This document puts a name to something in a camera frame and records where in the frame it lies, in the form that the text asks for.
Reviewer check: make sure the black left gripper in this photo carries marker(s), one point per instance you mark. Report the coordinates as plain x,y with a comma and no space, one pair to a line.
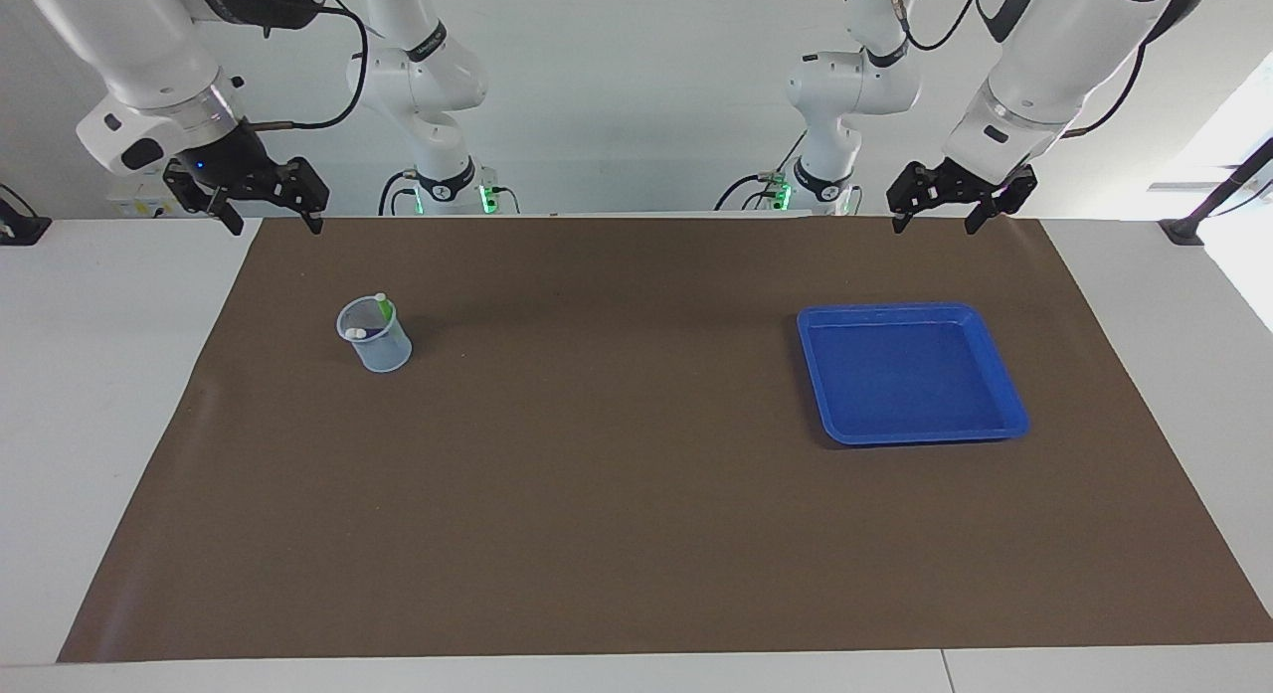
965,183

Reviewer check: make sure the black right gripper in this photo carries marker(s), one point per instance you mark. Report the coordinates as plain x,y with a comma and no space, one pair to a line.
224,161

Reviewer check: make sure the green pen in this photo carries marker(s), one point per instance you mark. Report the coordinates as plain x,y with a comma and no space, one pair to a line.
383,306

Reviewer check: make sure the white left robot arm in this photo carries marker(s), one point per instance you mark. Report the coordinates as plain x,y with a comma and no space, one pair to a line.
1044,67

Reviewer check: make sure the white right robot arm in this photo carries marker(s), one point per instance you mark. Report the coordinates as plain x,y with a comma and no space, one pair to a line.
129,37

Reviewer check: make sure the blue plastic tray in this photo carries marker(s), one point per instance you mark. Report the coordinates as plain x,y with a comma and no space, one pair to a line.
910,375

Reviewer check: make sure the white power strip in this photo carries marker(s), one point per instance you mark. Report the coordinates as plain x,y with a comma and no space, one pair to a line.
134,204

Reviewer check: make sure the clear plastic cup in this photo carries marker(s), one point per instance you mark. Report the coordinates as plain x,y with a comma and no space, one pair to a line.
383,353

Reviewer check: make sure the black stand with pole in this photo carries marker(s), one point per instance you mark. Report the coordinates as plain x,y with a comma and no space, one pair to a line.
1188,228

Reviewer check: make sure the black table clamp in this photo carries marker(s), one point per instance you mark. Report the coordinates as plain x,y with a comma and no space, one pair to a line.
20,226

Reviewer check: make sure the bright window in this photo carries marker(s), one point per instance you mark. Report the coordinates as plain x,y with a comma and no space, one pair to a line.
1248,126

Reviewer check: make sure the brown table mat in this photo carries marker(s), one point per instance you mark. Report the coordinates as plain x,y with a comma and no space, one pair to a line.
597,494

